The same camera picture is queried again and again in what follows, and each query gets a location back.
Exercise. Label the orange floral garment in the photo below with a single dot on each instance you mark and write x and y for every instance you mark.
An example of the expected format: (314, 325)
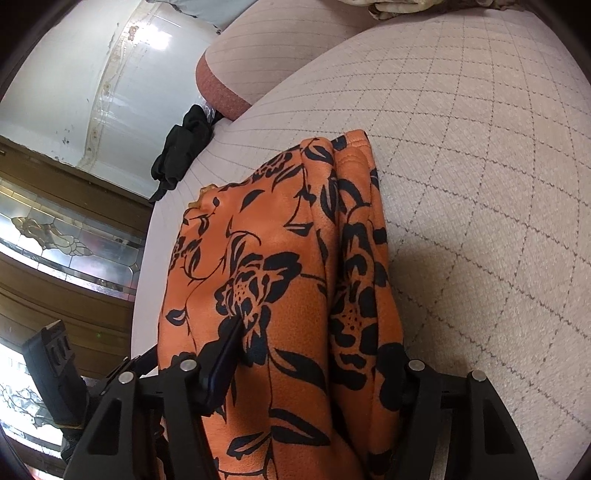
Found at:
(286, 277)

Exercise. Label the clear plastic wrap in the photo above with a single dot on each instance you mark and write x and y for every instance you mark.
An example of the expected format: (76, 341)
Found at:
(212, 114)

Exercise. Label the cream patterned cloth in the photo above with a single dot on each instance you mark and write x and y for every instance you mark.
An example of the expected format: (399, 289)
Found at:
(397, 7)

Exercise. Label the black cloth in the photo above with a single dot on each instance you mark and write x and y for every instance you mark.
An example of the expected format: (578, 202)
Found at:
(180, 147)

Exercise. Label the wooden stained glass door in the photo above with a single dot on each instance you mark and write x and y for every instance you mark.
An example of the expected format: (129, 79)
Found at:
(69, 217)

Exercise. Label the pink quilted bed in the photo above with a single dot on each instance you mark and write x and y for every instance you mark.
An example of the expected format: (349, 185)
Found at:
(461, 184)

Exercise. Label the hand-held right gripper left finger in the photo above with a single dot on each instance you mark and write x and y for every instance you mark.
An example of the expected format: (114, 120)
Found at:
(221, 364)

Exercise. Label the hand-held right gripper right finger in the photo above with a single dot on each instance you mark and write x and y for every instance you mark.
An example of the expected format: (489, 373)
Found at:
(418, 392)

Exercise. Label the grey-blue pillow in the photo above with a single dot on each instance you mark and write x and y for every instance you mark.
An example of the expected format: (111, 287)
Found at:
(203, 11)

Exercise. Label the pink bolster pillow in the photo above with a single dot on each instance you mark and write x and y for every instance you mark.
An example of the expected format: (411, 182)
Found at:
(277, 60)

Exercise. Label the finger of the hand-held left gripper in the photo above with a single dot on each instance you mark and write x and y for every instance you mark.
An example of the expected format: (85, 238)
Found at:
(138, 362)

